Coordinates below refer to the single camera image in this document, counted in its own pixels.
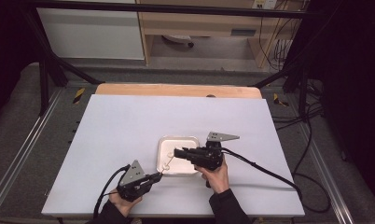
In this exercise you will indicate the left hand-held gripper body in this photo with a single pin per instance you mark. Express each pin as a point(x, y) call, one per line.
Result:
point(134, 183)

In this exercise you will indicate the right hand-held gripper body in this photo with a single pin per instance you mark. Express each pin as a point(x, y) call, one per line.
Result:
point(207, 157)

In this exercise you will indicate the white rectangular tray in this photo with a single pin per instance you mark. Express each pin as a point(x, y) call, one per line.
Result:
point(182, 144)

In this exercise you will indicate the white crumbly food lump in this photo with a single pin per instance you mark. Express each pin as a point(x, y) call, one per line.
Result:
point(170, 154)
point(165, 168)

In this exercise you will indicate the thin wooden skewer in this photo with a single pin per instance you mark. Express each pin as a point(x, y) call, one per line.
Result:
point(167, 162)

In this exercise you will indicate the person's right hand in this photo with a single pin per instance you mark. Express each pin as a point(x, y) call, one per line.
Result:
point(216, 179)

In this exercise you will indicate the person's left hand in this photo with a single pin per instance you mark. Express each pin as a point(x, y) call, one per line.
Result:
point(125, 207)

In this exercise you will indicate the light wooden table board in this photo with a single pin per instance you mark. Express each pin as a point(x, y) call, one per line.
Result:
point(176, 90)

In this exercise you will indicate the yellow black floor tape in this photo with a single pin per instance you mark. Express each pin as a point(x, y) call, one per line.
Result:
point(280, 100)
point(79, 95)

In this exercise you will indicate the office chair base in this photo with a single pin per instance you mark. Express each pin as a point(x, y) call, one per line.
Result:
point(177, 39)

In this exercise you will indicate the black metal stand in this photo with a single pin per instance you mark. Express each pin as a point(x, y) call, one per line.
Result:
point(44, 84)
point(302, 90)

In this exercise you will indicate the light wooden desk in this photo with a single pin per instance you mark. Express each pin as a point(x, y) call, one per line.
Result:
point(201, 23)

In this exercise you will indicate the white cabinet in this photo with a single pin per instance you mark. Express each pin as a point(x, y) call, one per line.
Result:
point(89, 34)

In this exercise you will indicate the dark curtain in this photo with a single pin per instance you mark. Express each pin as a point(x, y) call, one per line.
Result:
point(5, 46)
point(353, 93)

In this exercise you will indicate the aluminium floor rail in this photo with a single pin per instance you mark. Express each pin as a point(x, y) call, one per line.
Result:
point(328, 177)
point(24, 149)

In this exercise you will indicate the black metal frame crossbar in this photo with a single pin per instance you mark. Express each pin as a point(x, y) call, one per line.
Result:
point(176, 9)

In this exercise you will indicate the wall power socket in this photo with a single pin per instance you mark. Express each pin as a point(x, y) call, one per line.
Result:
point(265, 3)

